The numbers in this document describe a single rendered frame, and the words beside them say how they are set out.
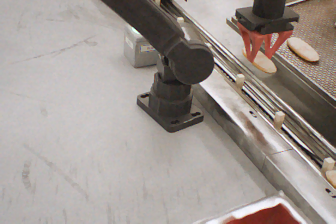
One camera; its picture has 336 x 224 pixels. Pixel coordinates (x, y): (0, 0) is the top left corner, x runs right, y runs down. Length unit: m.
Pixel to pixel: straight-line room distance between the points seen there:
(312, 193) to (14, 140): 0.51
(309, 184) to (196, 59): 0.28
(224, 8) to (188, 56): 0.61
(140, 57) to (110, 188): 0.39
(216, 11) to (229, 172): 0.67
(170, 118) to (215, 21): 0.49
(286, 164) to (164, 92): 0.26
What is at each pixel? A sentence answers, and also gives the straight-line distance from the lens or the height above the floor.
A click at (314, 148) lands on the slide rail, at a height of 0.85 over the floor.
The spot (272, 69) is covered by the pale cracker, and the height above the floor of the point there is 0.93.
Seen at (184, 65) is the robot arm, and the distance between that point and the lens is 0.93.
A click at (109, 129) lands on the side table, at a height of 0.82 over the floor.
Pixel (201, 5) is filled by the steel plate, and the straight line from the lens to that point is 1.52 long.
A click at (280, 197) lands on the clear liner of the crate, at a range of 0.74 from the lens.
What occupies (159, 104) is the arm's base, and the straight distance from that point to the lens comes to 0.99.
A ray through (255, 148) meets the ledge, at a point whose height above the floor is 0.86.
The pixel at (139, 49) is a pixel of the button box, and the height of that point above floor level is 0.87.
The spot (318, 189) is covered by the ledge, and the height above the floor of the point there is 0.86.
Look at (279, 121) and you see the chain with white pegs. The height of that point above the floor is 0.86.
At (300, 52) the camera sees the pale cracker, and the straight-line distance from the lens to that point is 1.15.
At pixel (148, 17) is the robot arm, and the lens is 0.90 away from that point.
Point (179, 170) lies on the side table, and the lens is 0.91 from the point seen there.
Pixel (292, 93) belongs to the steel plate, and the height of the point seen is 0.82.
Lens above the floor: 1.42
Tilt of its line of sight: 33 degrees down
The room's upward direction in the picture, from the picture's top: 6 degrees clockwise
